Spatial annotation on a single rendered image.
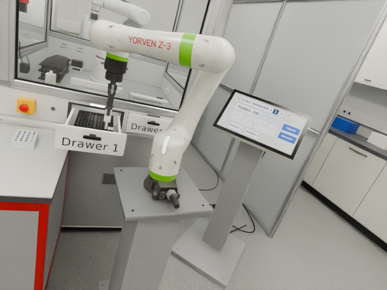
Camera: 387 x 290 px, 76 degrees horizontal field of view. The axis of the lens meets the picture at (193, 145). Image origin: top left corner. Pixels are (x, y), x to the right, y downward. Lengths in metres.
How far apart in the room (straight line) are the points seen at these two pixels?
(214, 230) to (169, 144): 1.13
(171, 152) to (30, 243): 0.64
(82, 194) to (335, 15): 2.26
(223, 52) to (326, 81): 1.46
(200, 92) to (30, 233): 0.85
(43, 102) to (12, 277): 0.81
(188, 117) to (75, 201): 1.01
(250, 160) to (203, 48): 0.96
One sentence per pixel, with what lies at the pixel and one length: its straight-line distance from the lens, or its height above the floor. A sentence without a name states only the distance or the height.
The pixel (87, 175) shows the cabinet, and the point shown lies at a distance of 1.67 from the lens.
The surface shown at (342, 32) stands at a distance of 2.31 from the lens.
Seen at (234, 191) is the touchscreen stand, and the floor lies 0.55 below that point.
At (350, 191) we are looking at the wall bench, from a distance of 3.50.
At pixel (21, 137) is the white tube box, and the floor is 0.80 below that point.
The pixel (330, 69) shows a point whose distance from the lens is 2.25.
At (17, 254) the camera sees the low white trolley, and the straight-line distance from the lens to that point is 1.24.
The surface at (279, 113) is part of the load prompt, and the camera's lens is 1.62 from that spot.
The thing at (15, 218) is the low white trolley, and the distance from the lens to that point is 1.12.
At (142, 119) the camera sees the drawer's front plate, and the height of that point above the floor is 0.91.
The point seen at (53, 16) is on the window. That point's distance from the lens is 1.45.
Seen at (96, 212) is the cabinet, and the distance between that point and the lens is 1.84.
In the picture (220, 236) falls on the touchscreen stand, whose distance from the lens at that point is 1.97.
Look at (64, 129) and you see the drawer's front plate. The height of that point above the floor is 0.91.
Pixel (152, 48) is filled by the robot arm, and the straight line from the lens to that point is 0.94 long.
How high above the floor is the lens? 1.38
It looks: 21 degrees down
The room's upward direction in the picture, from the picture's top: 17 degrees clockwise
